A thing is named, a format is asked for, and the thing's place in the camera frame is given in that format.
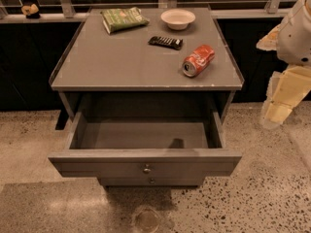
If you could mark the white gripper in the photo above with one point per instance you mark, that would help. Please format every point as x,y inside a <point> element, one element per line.
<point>295,39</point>

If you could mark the grey top drawer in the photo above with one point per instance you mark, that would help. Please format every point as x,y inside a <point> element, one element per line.
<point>115,134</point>

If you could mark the round drawer knob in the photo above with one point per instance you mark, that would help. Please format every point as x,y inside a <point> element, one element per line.
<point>147,169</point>

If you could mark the red soda can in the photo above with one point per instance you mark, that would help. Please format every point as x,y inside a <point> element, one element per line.
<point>198,60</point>

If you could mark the metal railing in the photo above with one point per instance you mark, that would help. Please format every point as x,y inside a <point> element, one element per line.
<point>155,4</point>

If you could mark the black snack bar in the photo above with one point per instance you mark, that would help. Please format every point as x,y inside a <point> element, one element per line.
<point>166,42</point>

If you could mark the white bowl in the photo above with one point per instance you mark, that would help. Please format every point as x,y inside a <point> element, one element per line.
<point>178,19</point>

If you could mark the grey cabinet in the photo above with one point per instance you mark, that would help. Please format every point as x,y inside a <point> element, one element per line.
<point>126,62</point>

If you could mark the green chip bag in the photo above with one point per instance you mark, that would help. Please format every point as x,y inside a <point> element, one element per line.
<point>115,20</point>

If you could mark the small yellow black object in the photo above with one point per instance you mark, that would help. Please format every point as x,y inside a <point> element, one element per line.
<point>30,11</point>

